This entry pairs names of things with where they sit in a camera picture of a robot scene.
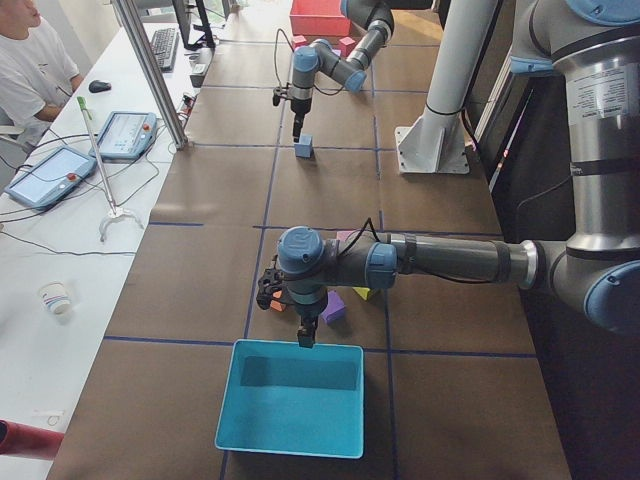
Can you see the computer monitor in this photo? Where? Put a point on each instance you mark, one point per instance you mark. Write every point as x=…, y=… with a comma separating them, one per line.
x=194, y=25

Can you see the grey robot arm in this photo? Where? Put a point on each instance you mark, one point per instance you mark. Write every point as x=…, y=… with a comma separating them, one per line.
x=376, y=19
x=595, y=45

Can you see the dark pink foam block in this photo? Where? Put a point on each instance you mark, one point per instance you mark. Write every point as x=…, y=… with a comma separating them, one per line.
x=299, y=41

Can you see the paper cup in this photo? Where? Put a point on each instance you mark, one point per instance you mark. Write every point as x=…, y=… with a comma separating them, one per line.
x=55, y=298

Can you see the reacher grabber tool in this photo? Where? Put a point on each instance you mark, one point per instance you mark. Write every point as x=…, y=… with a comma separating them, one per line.
x=115, y=212

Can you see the purple foam block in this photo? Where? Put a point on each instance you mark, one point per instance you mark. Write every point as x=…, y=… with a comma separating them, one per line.
x=335, y=308

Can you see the black keyboard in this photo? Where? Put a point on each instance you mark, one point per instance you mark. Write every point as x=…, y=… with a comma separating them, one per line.
x=164, y=43

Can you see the teach pendant tablet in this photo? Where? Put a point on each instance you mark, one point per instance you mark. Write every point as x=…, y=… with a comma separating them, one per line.
x=125, y=136
x=52, y=178

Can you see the orange foam block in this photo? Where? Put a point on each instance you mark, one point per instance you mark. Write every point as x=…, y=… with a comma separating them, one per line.
x=278, y=306

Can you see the aluminium frame post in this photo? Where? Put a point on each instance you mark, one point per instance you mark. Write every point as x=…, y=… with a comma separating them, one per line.
x=127, y=13

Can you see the red cylinder object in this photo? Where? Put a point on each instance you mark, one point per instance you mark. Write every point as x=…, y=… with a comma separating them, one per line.
x=26, y=441

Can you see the teal plastic bin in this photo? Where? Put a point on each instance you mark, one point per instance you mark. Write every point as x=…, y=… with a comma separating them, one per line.
x=281, y=398

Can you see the red plastic bin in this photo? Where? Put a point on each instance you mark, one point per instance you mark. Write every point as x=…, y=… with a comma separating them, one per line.
x=318, y=17

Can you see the light blue foam block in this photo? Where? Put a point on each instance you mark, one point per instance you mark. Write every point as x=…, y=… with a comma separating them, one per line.
x=303, y=147

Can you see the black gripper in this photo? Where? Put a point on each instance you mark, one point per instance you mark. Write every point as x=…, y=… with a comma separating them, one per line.
x=301, y=107
x=307, y=311

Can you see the seated person white shirt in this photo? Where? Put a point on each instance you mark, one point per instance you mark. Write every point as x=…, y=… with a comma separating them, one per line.
x=38, y=76

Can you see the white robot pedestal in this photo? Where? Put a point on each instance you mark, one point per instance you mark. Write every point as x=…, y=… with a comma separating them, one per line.
x=434, y=144

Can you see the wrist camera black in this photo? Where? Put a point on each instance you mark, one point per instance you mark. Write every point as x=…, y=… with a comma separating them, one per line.
x=270, y=285

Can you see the black computer mouse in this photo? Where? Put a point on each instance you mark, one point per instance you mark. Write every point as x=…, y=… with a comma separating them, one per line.
x=97, y=86

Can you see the yellow foam block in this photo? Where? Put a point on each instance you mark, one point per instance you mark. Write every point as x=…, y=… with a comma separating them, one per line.
x=366, y=293

